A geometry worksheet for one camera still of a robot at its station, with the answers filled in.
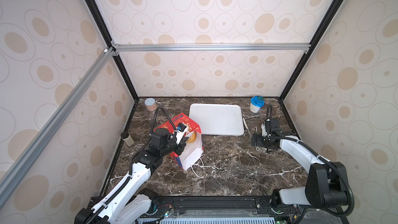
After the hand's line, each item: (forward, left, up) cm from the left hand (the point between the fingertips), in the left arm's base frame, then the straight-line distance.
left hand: (191, 136), depth 77 cm
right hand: (+5, -40, -14) cm, 42 cm away
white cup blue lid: (+32, -42, -11) cm, 55 cm away
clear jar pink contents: (+34, +31, -15) cm, 48 cm away
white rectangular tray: (+24, -18, -20) cm, 36 cm away
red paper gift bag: (-2, +1, -16) cm, 16 cm away
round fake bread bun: (+5, 0, -10) cm, 11 cm away
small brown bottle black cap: (+5, +38, -10) cm, 39 cm away
